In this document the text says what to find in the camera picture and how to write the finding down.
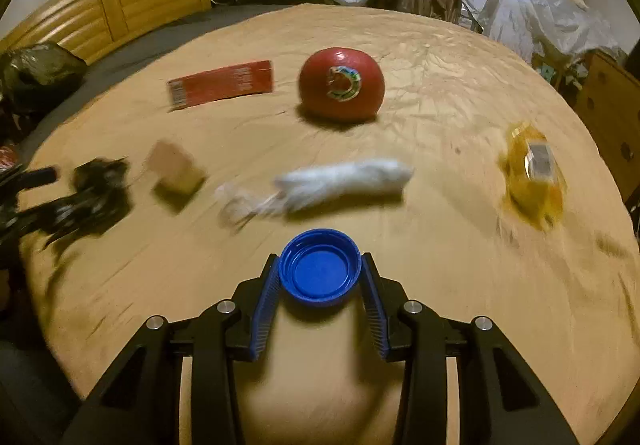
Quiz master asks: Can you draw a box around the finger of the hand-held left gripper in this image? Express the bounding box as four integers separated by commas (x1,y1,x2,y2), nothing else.
0,166,60,198
0,192,101,246

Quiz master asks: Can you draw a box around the white cloth with laces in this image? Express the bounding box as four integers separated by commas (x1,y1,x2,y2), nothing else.
215,157,416,226

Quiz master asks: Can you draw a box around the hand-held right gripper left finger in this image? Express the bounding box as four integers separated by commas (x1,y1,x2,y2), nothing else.
60,252,281,445

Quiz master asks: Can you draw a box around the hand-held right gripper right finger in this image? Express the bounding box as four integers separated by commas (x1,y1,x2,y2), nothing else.
360,252,583,445

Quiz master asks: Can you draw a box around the wooden dresser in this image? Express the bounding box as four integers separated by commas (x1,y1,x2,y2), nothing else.
575,50,640,206

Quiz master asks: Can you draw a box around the black plastic bag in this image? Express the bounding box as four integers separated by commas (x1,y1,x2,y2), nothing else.
0,42,88,116

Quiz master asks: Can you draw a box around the large white plastic bag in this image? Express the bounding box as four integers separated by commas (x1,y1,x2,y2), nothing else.
447,0,626,66

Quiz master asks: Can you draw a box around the red flat carton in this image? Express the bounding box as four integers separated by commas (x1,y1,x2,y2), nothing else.
166,60,276,112

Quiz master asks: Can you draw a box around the yellow plastic packet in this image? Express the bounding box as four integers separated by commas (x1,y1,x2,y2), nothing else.
499,121,568,231

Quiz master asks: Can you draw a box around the beige sponge block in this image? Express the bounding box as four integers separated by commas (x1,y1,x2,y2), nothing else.
145,140,207,206

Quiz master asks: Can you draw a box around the blue bottle cap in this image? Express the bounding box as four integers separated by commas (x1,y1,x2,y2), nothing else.
278,228,362,308

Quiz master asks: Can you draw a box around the red ball with sticker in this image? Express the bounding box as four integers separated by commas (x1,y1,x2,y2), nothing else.
298,46,386,122

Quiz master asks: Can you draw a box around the dark plaid cloth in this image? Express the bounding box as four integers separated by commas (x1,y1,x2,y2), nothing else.
45,157,133,251

